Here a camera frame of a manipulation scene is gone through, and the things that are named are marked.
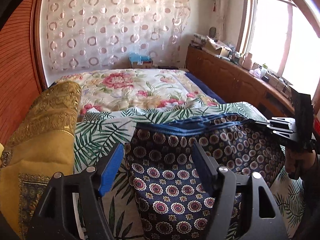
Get navy medallion patterned garment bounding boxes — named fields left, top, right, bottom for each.
left=125, top=113, right=285, bottom=239

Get right hand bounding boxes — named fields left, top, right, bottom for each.
left=285, top=148, right=318, bottom=179

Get long wooden cabinet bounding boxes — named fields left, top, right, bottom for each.
left=185, top=46, right=294, bottom=118

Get pink bottle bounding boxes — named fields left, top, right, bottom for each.
left=242, top=53, right=253, bottom=70

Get gold patterned blanket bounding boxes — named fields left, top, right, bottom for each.
left=1, top=81, right=81, bottom=239

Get open cardboard box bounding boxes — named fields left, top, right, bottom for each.
left=204, top=36, right=232, bottom=57

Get green leaf print cloth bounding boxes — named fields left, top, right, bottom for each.
left=74, top=100, right=305, bottom=239

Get floral quilt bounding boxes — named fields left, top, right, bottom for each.
left=57, top=69, right=218, bottom=115

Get wooden wardrobe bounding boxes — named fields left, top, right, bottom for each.
left=1, top=0, right=47, bottom=145

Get cardboard box blue contents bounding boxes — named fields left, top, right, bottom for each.
left=129, top=53, right=153, bottom=69

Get white circle pattern curtain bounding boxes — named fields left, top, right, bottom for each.
left=43, top=0, right=190, bottom=73

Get window frame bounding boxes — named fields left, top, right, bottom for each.
left=240, top=0, right=319, bottom=96

